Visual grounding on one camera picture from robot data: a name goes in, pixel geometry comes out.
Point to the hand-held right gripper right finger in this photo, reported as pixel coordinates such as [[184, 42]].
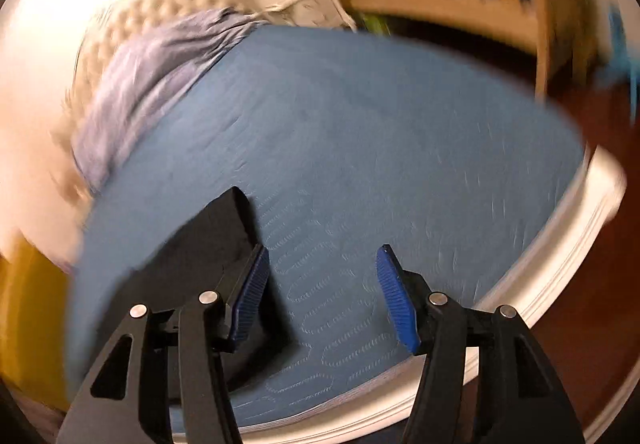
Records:
[[397, 296]]

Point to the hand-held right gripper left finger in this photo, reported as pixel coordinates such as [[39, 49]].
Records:
[[249, 296]]

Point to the black pants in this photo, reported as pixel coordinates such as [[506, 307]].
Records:
[[210, 244]]

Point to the blue quilted bed cover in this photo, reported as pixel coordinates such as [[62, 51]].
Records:
[[375, 149]]

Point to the yellow chair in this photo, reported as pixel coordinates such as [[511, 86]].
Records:
[[30, 324]]

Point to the lavender duvet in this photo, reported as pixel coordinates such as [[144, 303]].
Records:
[[150, 84]]

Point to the white nightstand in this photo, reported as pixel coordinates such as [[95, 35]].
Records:
[[315, 7]]

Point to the light blue object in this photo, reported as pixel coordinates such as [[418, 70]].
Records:
[[622, 49]]

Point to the white bed frame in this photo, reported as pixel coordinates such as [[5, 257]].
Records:
[[550, 274]]

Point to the wooden crib rail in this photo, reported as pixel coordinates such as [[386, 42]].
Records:
[[450, 24]]

